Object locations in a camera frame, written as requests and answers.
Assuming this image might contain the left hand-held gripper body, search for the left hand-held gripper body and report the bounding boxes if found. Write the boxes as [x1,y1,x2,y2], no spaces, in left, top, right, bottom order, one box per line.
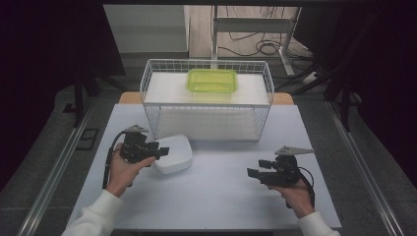
[119,124,159,164]

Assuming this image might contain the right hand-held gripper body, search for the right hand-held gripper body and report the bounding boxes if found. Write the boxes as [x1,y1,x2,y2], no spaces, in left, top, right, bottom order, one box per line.
[260,146,316,189]

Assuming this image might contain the white lidded plastic container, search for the white lidded plastic container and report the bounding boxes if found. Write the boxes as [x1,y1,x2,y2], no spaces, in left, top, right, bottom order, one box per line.
[152,134,194,175]

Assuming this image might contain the white wire basket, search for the white wire basket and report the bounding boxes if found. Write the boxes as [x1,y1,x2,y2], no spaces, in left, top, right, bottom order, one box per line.
[140,58,275,143]

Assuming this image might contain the green lidded plastic container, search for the green lidded plastic container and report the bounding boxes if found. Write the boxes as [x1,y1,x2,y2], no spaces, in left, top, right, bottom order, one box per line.
[186,68,239,94]

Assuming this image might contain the person's left hand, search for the person's left hand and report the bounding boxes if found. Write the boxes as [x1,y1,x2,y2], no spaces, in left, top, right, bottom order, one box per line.
[104,143,157,199]

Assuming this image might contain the person's right hand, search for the person's right hand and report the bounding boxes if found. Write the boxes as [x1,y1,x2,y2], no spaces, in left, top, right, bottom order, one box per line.
[268,178,317,219]

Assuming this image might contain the black stand legs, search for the black stand legs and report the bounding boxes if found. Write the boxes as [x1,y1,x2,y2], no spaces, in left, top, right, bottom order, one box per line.
[62,65,130,129]
[274,62,362,133]

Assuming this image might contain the white power strip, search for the white power strip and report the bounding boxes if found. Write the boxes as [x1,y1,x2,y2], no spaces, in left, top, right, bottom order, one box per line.
[300,71,320,86]

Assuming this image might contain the white cabinet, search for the white cabinet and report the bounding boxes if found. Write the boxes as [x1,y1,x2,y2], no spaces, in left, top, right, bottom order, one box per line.
[103,4,191,55]

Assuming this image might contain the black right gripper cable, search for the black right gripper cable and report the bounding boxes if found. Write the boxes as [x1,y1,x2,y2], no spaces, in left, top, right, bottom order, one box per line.
[285,165,317,209]

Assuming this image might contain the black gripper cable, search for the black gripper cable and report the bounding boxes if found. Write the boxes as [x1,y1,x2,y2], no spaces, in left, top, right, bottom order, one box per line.
[285,165,317,209]
[101,130,128,191]

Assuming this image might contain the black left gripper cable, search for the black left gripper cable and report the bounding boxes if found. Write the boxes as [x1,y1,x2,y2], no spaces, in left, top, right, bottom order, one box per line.
[101,130,128,191]

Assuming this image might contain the black square floor frame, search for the black square floor frame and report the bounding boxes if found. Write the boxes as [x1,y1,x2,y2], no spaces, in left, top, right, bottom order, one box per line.
[75,128,100,151]

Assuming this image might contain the aluminium floor rail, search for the aluminium floor rail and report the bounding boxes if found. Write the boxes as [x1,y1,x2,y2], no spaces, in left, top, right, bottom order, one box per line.
[325,100,406,236]
[16,100,96,236]

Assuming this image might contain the black floor cables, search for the black floor cables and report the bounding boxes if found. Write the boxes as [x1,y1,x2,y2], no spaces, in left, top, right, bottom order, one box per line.
[217,5,313,61]

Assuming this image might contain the white metal desk frame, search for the white metal desk frame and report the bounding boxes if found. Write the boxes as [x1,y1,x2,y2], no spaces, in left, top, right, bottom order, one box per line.
[210,5,303,77]

